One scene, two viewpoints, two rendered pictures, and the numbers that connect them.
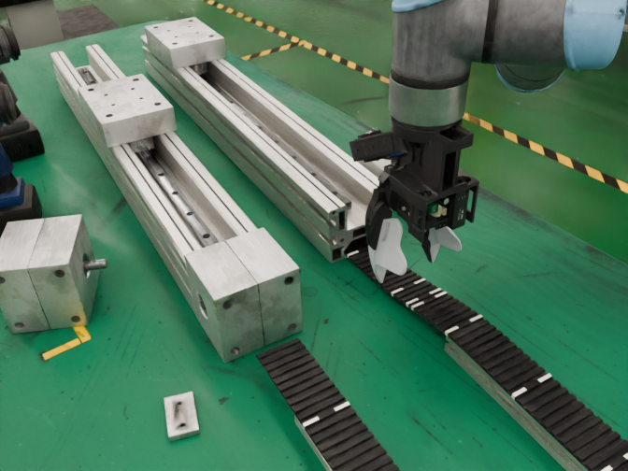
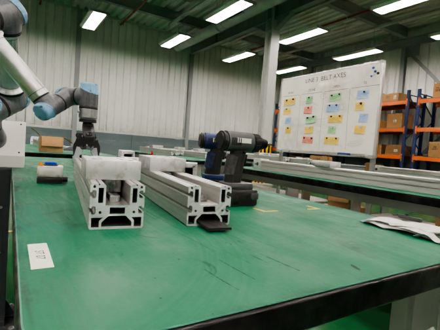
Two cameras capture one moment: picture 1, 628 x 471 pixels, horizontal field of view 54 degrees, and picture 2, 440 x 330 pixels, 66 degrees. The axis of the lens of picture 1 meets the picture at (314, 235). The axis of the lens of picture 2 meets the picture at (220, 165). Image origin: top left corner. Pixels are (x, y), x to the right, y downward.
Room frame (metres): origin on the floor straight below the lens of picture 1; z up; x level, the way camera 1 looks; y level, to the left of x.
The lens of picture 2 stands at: (1.99, 0.53, 0.95)
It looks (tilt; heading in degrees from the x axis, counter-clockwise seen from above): 3 degrees down; 183
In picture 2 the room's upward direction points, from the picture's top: 4 degrees clockwise
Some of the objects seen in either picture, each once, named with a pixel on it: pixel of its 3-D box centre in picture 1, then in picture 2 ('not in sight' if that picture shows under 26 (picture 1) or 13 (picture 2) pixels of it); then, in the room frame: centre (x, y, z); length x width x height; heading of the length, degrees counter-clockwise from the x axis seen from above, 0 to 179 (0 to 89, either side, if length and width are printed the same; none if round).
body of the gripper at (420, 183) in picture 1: (426, 171); (86, 133); (0.57, -0.12, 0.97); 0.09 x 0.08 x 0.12; 28
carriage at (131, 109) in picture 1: (127, 116); (160, 167); (0.93, 0.29, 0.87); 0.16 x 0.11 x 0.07; 28
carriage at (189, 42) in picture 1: (185, 48); (109, 173); (1.24, 0.25, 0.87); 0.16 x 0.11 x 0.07; 28
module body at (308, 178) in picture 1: (238, 116); (97, 181); (1.02, 0.13, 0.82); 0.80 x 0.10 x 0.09; 28
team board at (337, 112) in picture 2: not in sight; (320, 152); (-2.15, 1.54, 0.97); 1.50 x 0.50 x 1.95; 35
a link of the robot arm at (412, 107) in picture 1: (430, 95); (87, 114); (0.57, -0.12, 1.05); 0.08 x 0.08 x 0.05
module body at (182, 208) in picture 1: (134, 143); (160, 182); (0.93, 0.29, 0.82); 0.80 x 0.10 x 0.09; 28
